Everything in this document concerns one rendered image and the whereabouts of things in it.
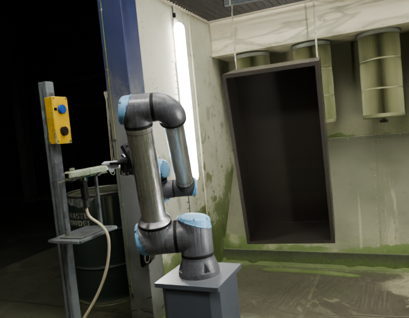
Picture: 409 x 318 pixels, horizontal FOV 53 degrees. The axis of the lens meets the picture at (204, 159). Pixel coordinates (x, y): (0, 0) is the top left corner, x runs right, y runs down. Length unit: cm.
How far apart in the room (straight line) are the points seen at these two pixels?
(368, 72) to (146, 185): 249
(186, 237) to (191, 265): 13
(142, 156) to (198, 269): 56
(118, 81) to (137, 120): 113
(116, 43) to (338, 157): 231
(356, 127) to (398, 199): 77
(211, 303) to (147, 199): 51
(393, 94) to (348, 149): 68
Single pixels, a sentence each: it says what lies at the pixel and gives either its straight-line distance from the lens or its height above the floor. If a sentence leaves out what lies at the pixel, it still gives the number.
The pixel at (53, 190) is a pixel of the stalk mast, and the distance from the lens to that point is 245.
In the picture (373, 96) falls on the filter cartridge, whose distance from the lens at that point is 373.
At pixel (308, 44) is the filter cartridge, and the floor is 195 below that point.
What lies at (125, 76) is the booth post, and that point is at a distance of 271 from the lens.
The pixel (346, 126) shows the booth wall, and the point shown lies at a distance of 412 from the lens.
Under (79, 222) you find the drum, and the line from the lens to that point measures 340.
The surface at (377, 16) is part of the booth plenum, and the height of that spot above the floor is 207.
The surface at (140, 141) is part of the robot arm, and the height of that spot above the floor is 127.
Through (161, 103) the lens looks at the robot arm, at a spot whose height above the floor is 141.
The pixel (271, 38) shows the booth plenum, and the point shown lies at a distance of 385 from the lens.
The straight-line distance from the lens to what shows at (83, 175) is 230.
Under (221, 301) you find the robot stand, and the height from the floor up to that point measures 56.
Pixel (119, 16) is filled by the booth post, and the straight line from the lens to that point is 279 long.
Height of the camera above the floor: 129
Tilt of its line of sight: 4 degrees down
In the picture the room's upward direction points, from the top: 5 degrees counter-clockwise
